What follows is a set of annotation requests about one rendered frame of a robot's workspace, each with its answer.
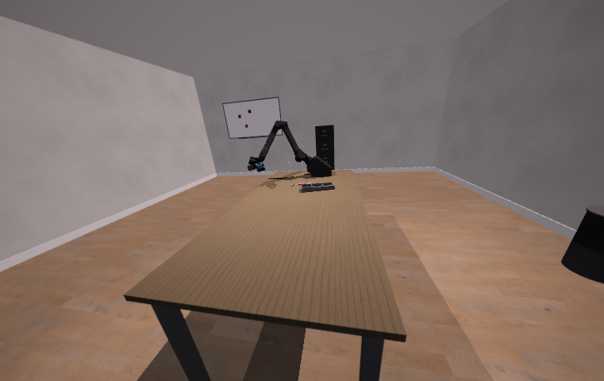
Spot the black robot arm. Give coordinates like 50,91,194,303
248,121,315,171

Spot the dark grey rack of three bins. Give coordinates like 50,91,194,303
301,183,334,192

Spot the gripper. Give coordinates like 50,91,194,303
255,159,265,172

